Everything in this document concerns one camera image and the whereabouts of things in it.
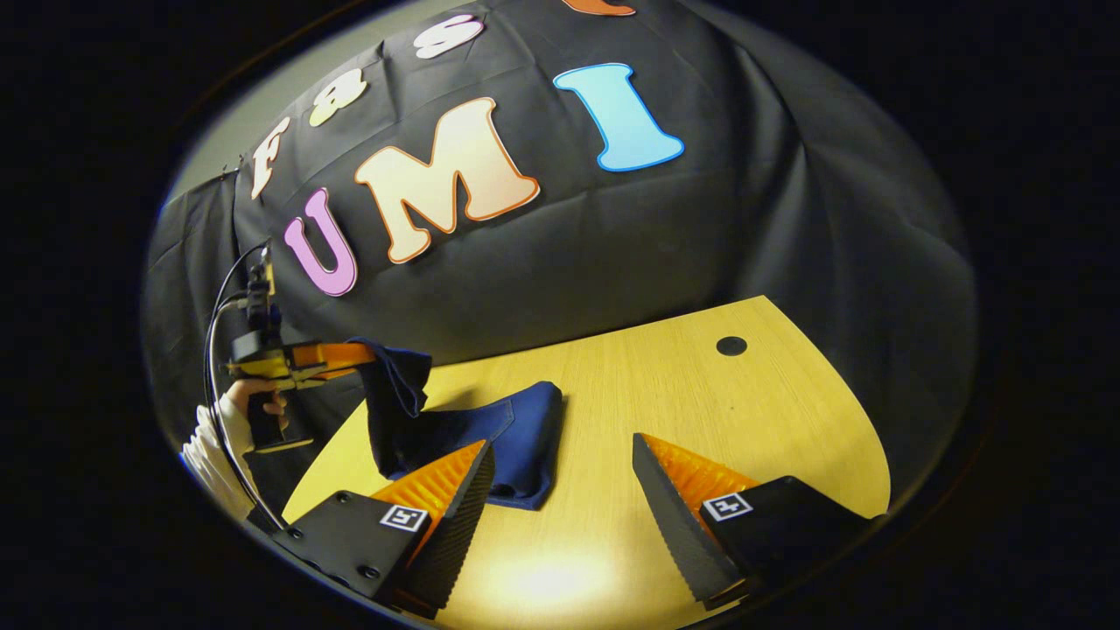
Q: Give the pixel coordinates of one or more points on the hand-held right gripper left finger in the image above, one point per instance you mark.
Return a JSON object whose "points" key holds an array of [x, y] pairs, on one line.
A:
{"points": [[455, 534]]}

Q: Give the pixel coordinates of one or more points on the blue jeans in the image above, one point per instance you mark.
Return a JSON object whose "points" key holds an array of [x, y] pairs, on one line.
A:
{"points": [[525, 429]]}

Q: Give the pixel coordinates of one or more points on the black table grommet hole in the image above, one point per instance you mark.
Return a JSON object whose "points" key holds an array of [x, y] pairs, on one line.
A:
{"points": [[731, 346]]}

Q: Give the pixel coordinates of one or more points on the black backdrop cloth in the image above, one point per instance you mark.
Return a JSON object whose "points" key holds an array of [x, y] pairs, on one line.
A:
{"points": [[656, 236]]}

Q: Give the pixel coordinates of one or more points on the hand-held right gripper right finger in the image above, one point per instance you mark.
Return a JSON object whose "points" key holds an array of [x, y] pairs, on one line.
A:
{"points": [[678, 525]]}

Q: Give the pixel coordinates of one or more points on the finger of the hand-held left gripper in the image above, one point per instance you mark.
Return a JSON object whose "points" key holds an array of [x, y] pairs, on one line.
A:
{"points": [[337, 354]]}

